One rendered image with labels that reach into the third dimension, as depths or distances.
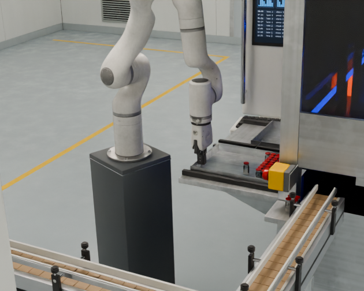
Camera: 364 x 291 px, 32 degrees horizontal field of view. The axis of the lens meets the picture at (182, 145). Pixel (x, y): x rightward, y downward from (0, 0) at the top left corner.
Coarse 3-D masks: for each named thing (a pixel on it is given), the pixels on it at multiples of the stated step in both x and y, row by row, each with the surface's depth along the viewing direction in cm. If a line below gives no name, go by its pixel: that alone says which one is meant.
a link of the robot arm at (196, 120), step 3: (192, 117) 240; (195, 117) 239; (198, 117) 238; (201, 117) 238; (204, 117) 238; (207, 117) 239; (210, 117) 240; (192, 120) 241; (195, 120) 240; (198, 120) 238; (201, 120) 239; (204, 120) 239; (207, 120) 240; (210, 120) 241; (195, 123) 241; (198, 123) 240; (201, 123) 239; (204, 123) 239
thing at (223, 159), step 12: (216, 144) 265; (228, 144) 264; (216, 156) 261; (228, 156) 261; (240, 156) 261; (252, 156) 260; (264, 156) 258; (192, 168) 245; (204, 168) 243; (216, 168) 251; (228, 168) 250; (240, 168) 250; (252, 168) 250; (252, 180) 235; (264, 180) 232
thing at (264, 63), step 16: (256, 0) 307; (272, 0) 305; (256, 16) 310; (272, 16) 308; (256, 32) 313; (272, 32) 310; (256, 48) 317; (272, 48) 314; (256, 64) 319; (272, 64) 317; (256, 80) 323; (272, 80) 320; (256, 96) 326; (272, 96) 323; (256, 112) 329; (272, 112) 326
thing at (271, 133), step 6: (270, 126) 288; (276, 126) 289; (264, 132) 281; (270, 132) 285; (276, 132) 285; (252, 138) 270; (258, 138) 276; (264, 138) 279; (270, 138) 278; (276, 138) 278; (264, 144) 266; (270, 144) 265; (276, 144) 264
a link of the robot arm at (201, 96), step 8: (192, 80) 237; (200, 80) 236; (208, 80) 237; (192, 88) 235; (200, 88) 234; (208, 88) 235; (192, 96) 236; (200, 96) 235; (208, 96) 236; (216, 96) 242; (192, 104) 238; (200, 104) 236; (208, 104) 237; (192, 112) 239; (200, 112) 237; (208, 112) 239
